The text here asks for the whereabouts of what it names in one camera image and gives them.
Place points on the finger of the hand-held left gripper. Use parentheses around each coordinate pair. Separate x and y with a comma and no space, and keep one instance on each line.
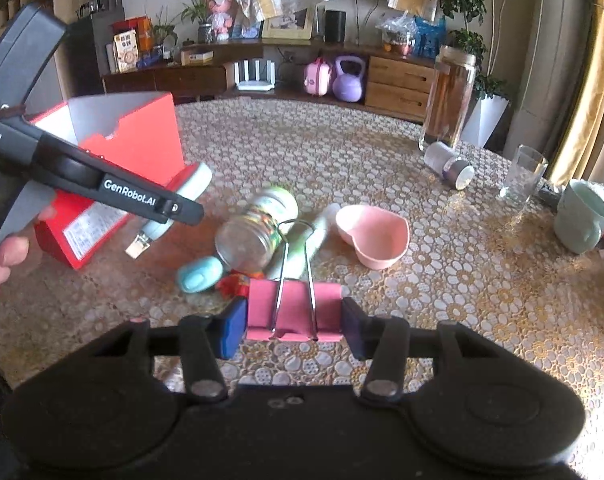
(131,196)

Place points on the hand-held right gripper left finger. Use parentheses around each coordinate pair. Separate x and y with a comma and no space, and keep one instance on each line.
(233,330)

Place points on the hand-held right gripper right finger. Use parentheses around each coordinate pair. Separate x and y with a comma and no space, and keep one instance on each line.
(354,332)

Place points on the red orange small toy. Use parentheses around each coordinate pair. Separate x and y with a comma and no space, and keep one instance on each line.
(231,285)

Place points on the pink binder clip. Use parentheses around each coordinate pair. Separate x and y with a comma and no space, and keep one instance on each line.
(292,310)

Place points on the teal oval plastic case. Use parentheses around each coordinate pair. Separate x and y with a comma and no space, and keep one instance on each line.
(199,275)

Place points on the red cardboard box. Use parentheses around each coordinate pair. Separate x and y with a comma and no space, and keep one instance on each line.
(141,130)

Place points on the pink heart-shaped bowl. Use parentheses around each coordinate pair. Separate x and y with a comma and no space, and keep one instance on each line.
(374,235)

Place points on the light green tube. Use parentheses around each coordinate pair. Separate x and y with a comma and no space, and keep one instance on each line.
(307,245)

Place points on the glass jar with green lid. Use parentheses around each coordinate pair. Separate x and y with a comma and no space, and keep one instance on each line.
(254,230)

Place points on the small clear pill bottle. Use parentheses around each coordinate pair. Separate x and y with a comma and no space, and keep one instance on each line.
(449,165)

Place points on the black side cabinet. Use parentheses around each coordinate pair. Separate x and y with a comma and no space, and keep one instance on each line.
(89,55)

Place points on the beige printed box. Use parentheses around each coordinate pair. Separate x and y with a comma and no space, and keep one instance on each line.
(125,52)

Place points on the red orange gift boxes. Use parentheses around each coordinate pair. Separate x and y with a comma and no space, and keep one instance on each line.
(134,27)

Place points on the small cardboard box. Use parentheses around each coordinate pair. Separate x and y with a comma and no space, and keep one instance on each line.
(196,57)

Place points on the white router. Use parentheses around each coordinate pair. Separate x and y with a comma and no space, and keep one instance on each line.
(254,77)

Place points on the small potted plant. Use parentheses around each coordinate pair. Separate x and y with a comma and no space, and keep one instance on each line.
(197,17)

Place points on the pink plush doll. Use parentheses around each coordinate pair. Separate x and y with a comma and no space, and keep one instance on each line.
(220,12)

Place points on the pink toy case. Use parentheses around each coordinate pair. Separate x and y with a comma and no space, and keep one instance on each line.
(317,77)

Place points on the clear drinking glass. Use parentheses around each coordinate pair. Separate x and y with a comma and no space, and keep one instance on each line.
(522,175)

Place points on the small dark object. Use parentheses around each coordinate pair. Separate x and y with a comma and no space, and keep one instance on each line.
(551,194)

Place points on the purple kettlebell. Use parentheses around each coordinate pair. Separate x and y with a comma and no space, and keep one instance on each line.
(349,82)

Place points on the tall glass tea bottle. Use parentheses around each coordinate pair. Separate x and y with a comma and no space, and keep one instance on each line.
(447,100)

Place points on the white angular planter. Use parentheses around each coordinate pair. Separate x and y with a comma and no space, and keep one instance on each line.
(487,120)

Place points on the light green mug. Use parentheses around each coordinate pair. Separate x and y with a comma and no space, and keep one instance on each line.
(579,220)

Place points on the wooden media cabinet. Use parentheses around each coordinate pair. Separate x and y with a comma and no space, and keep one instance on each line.
(397,80)

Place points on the black speaker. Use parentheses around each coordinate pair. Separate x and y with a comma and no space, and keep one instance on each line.
(335,26)

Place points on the plastic bag with fruit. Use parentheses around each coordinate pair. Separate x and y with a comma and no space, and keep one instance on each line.
(397,35)

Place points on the white standing air conditioner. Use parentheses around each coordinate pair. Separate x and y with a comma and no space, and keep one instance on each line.
(547,60)

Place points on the yellow curtain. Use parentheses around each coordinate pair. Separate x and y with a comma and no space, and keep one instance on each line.
(587,85)

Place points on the tall green houseplant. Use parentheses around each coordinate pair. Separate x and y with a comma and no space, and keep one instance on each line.
(464,5)

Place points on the yellow photo frame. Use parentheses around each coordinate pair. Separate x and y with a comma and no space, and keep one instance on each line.
(287,30)

